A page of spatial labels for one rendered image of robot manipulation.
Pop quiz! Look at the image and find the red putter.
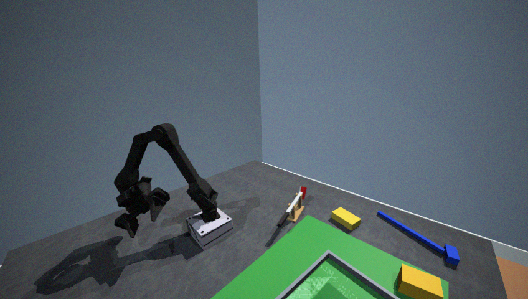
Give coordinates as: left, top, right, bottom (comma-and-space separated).
278, 187, 306, 227

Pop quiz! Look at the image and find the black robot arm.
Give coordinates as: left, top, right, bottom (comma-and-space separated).
114, 123, 221, 223

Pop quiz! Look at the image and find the green putting mat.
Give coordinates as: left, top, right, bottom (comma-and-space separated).
211, 215, 432, 299

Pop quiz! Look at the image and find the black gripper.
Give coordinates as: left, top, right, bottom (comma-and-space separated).
115, 187, 170, 238

